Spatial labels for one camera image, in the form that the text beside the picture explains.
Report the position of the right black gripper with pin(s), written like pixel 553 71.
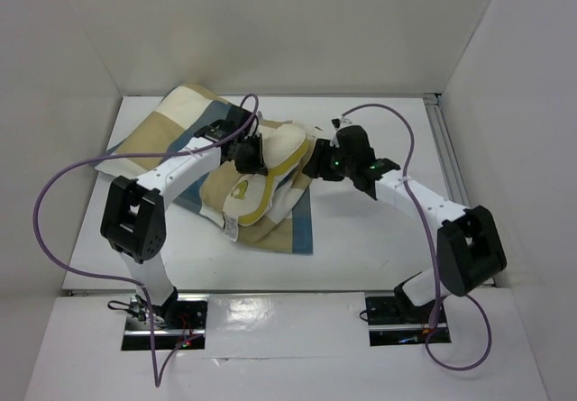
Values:
pixel 318 162

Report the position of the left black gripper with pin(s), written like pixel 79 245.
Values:
pixel 251 159

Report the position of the cream quilted pillow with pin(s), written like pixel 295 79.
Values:
pixel 251 197

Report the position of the blue beige patchwork pillowcase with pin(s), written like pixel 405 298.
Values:
pixel 269 213

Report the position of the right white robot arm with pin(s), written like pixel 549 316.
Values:
pixel 389 184

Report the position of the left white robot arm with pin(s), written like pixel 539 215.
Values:
pixel 134 221

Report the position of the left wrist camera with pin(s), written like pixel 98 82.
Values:
pixel 240 123

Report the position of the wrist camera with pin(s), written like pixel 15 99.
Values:
pixel 240 123
pixel 340 123

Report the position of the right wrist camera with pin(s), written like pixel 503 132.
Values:
pixel 340 123

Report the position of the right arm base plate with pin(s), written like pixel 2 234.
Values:
pixel 392 324

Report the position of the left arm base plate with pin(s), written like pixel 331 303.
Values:
pixel 185 323

